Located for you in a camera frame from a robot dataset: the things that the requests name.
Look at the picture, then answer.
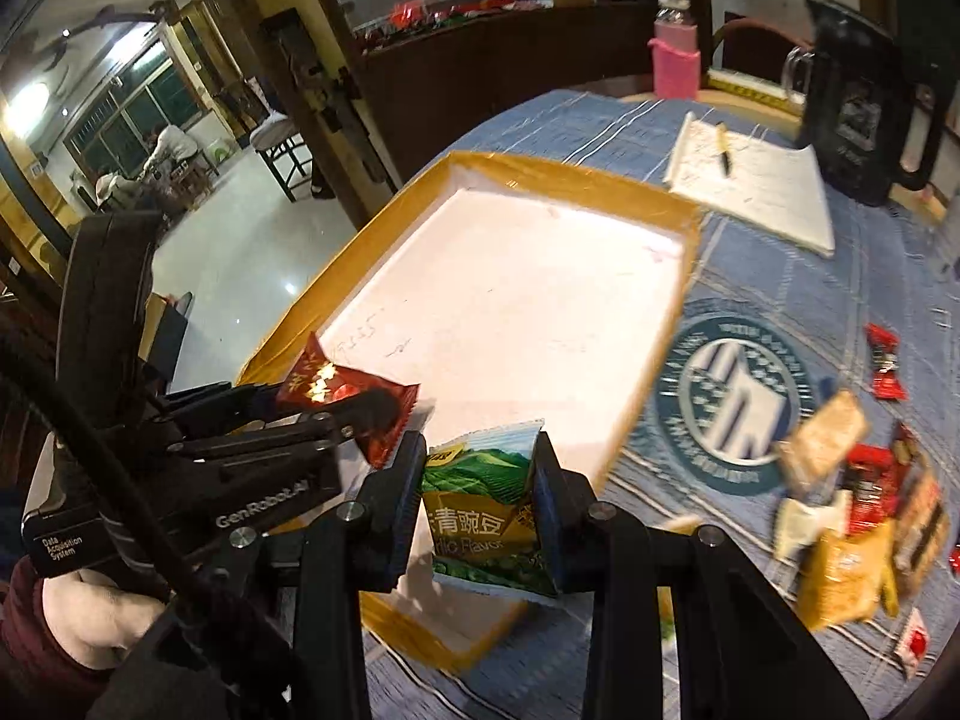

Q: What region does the dark red snack packet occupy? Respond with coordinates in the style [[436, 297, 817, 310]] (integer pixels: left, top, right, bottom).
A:
[[277, 333, 420, 470]]

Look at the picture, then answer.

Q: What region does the green pea snack packet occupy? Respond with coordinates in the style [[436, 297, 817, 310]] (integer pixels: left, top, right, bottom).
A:
[[421, 421, 558, 605]]

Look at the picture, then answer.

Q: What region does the white small snack packet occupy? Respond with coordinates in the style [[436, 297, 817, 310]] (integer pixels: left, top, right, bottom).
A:
[[773, 489, 853, 561]]

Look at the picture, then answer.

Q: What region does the clear cracker packet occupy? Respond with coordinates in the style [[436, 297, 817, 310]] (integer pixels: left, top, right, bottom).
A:
[[775, 388, 871, 496]]

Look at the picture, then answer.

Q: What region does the yellow cracker packet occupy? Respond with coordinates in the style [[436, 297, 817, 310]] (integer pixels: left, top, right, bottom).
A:
[[794, 520, 900, 631]]

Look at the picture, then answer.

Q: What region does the red long snack packet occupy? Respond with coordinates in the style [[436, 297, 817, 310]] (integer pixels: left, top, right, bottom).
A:
[[843, 444, 896, 535]]

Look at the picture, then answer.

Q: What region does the red candy wrapper packet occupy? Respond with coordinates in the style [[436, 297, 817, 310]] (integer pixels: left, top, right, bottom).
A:
[[893, 608, 929, 679]]

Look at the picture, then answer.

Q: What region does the small red candy packet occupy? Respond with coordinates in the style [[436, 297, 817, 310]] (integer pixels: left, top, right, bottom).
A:
[[866, 323, 908, 401]]

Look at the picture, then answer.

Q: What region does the person's left hand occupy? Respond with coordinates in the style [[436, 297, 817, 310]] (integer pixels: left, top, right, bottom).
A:
[[41, 569, 166, 671]]

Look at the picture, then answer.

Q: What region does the gold cardboard box tray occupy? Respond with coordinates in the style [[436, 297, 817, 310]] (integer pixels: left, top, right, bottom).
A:
[[237, 149, 706, 675]]

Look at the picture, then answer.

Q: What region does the blue plaid tablecloth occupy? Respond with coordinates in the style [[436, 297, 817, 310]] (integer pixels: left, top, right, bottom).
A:
[[364, 91, 958, 718]]

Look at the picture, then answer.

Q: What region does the dark wooden chair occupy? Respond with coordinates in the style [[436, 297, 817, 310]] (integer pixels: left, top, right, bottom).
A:
[[249, 110, 313, 203]]

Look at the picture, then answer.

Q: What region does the seated person in background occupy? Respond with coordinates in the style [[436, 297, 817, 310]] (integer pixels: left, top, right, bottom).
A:
[[140, 124, 200, 185]]

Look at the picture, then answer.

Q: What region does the dark wooden cabinet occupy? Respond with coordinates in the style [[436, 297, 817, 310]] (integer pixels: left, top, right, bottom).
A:
[[352, 2, 656, 181]]

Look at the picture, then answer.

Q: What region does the white open notebook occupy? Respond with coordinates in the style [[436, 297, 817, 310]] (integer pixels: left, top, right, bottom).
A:
[[664, 110, 836, 257]]

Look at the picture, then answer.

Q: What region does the black yellow pen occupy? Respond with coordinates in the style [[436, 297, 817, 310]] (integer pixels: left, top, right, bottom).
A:
[[716, 122, 732, 177]]

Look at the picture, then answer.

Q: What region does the pink sleeved water bottle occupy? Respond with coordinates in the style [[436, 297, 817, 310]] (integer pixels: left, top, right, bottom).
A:
[[649, 0, 701, 99]]

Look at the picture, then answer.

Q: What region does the black electric kettle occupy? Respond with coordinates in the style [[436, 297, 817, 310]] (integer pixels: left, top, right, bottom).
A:
[[781, 0, 955, 206]]

